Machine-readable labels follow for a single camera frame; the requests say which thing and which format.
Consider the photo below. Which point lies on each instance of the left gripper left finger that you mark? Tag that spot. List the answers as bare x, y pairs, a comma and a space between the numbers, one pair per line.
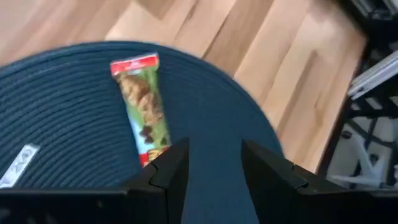
168, 193

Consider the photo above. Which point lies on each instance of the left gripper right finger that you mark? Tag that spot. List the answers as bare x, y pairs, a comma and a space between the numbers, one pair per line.
280, 199

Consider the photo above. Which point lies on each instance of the red-ended Chewy granola bar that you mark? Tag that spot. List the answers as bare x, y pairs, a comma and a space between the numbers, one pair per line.
143, 102

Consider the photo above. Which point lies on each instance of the dark round plate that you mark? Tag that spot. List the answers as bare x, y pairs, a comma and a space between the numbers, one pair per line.
77, 109

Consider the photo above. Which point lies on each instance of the white placemat label tag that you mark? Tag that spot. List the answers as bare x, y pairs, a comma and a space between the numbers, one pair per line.
18, 166

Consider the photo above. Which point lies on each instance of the silver aluminium bracket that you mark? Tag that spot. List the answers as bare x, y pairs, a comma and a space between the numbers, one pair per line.
373, 76

